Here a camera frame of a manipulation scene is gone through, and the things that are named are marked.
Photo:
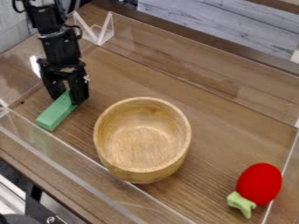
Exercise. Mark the red plush radish toy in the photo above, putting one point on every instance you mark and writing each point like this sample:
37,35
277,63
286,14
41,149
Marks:
257,187

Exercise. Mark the green rectangular block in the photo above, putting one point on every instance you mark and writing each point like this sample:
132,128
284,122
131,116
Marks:
53,115

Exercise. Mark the clear acrylic corner bracket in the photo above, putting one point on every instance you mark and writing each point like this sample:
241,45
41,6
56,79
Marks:
96,34

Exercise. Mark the brown wooden bowl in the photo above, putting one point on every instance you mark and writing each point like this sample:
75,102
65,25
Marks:
141,137

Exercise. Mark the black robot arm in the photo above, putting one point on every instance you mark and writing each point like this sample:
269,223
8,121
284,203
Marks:
47,17

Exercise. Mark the clear acrylic fence panel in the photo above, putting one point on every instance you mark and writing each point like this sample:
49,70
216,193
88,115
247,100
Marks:
59,160

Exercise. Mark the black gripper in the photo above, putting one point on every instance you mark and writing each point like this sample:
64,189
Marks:
61,65

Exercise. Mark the black metal table frame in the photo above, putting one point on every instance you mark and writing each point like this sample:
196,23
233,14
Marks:
36,213

